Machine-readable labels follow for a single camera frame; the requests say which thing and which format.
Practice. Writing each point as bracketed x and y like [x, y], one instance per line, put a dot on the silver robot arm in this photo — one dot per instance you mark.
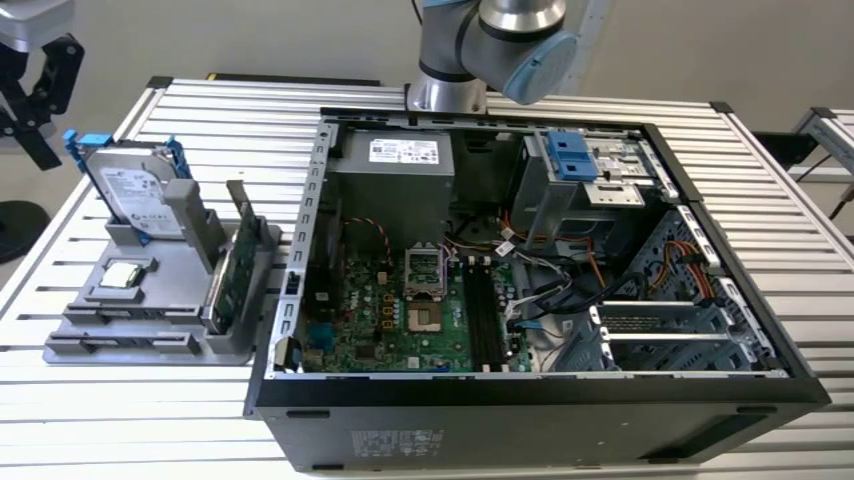
[454, 50]

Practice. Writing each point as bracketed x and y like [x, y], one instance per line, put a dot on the grey metal drive cage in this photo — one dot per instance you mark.
[554, 210]

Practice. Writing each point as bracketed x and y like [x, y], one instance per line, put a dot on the silver CPU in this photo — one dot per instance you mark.
[122, 276]

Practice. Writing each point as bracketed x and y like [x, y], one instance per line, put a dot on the grey power supply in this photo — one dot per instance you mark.
[394, 200]

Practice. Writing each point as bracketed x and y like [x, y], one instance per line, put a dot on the blue plastic drive latch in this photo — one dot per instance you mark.
[570, 160]

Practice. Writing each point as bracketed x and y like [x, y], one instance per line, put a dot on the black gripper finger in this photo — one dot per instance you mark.
[8, 122]
[63, 70]

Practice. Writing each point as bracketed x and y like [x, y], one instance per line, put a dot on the hard disk with blue carrier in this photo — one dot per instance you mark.
[127, 190]

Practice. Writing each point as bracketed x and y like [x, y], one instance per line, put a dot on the CPU socket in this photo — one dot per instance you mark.
[425, 317]

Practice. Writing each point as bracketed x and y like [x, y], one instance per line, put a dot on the black flat bar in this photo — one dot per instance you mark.
[300, 79]

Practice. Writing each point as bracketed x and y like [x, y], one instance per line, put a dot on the aluminium side table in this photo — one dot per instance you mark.
[837, 135]

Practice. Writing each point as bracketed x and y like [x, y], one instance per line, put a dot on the grey parts rack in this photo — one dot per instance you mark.
[167, 280]

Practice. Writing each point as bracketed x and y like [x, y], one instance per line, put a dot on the black PC case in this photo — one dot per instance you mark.
[467, 425]

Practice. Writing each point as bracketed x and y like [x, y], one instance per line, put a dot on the black square box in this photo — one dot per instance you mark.
[787, 150]

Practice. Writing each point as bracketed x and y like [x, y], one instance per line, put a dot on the black case latch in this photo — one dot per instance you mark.
[292, 285]

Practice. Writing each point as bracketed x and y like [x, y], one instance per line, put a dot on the green motherboard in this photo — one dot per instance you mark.
[360, 280]

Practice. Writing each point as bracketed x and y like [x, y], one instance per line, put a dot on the green graphics card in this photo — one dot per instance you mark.
[240, 270]

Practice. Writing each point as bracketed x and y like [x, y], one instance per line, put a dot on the black round stand foot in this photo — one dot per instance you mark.
[20, 230]

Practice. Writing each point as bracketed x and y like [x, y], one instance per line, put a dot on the grey metal disk bay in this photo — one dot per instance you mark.
[667, 338]

